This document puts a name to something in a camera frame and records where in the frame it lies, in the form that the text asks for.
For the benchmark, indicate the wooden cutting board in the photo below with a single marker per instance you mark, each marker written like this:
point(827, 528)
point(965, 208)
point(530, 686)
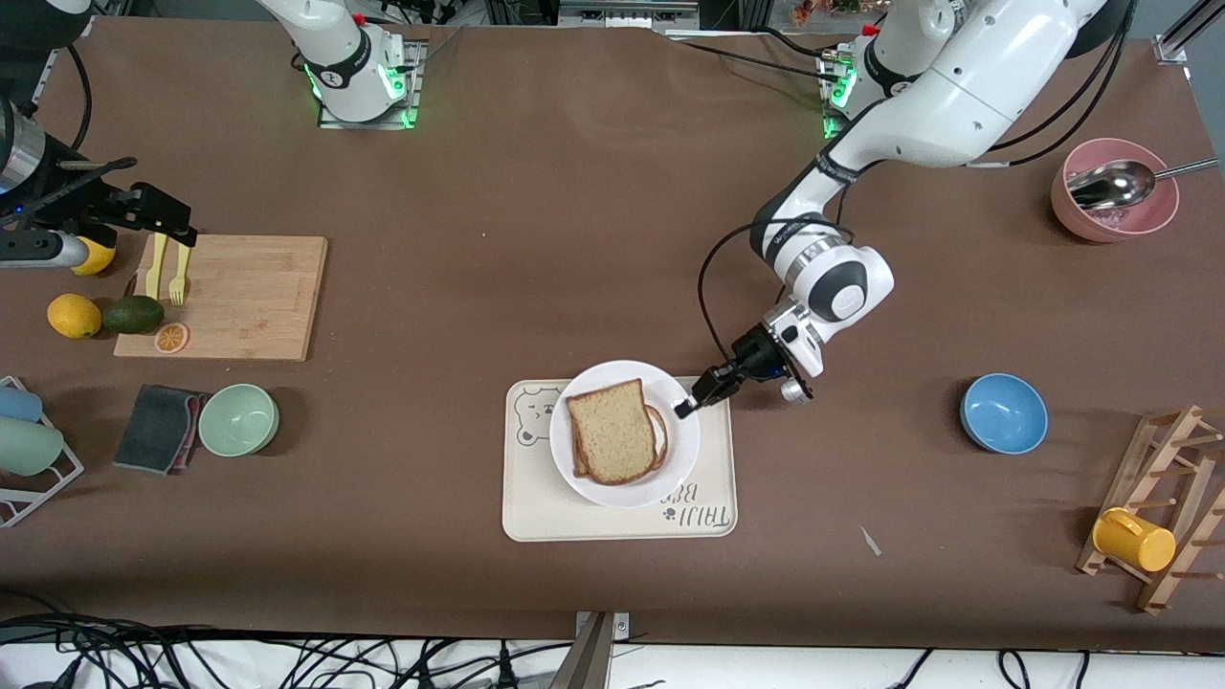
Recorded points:
point(249, 297)

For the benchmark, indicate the clear ice cubes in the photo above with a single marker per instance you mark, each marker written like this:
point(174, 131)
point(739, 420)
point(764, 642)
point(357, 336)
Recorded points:
point(1120, 218)

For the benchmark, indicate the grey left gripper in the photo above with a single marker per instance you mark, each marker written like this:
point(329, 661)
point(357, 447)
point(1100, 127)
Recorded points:
point(755, 357)

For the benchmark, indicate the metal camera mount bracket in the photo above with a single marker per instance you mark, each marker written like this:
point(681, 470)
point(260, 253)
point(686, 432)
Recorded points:
point(593, 660)

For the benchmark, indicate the yellow plastic fork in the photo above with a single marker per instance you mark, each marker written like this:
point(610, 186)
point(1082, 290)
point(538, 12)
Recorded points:
point(179, 277)

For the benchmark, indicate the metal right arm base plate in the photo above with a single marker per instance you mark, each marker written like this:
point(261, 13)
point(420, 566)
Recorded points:
point(417, 86)

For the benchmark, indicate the pale green bowl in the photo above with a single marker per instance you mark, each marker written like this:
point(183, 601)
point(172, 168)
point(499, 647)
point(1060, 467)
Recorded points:
point(238, 419)

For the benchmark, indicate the plain bread slice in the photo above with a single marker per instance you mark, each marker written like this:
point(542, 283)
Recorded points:
point(612, 431)

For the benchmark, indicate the pink bowl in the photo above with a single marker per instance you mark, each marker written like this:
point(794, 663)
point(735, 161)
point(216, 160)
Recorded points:
point(1101, 236)

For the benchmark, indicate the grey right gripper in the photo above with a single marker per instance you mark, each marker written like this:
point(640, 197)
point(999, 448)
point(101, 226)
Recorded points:
point(84, 199)

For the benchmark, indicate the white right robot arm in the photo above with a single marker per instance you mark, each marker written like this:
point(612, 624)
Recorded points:
point(335, 48)

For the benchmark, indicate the grey tape scrap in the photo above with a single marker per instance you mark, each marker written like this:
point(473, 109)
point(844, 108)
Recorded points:
point(870, 542)

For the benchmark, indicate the cream tray with bear print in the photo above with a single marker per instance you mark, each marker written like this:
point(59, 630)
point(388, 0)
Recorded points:
point(536, 507)

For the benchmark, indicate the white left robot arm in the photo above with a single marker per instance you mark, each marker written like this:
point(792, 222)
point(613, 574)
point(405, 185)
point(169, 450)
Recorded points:
point(957, 96)

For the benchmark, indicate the orange slice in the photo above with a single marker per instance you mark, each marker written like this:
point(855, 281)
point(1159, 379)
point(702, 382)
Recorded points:
point(171, 337)

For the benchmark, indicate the wooden peg drying rack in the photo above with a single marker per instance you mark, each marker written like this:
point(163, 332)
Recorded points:
point(1156, 595)

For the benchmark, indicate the fried egg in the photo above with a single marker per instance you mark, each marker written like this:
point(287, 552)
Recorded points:
point(656, 440)

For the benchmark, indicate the white round plate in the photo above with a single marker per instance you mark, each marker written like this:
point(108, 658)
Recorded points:
point(684, 450)

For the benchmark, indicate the yellow mug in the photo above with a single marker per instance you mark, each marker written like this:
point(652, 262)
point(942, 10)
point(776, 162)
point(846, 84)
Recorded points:
point(1139, 544)

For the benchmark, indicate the grey cloth with pink edge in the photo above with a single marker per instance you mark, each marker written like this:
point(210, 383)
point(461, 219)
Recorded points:
point(153, 431)

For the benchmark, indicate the blue bowl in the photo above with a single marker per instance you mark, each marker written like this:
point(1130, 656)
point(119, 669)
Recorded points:
point(1003, 413)

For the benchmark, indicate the yellow lemon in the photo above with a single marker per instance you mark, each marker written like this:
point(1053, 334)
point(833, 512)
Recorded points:
point(96, 258)
point(74, 316)

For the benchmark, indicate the light blue cup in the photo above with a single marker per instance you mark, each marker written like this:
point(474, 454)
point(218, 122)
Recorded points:
point(17, 404)

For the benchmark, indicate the aluminium profile bar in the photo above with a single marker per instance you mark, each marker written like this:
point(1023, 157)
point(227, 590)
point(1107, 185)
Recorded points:
point(1172, 48)

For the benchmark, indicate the pale green cup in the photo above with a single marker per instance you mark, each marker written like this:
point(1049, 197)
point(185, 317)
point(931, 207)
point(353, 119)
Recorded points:
point(27, 446)

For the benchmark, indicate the metal spoon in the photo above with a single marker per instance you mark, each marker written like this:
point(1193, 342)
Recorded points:
point(1115, 184)

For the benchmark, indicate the green avocado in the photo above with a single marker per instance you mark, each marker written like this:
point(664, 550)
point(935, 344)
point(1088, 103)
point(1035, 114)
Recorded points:
point(133, 315)

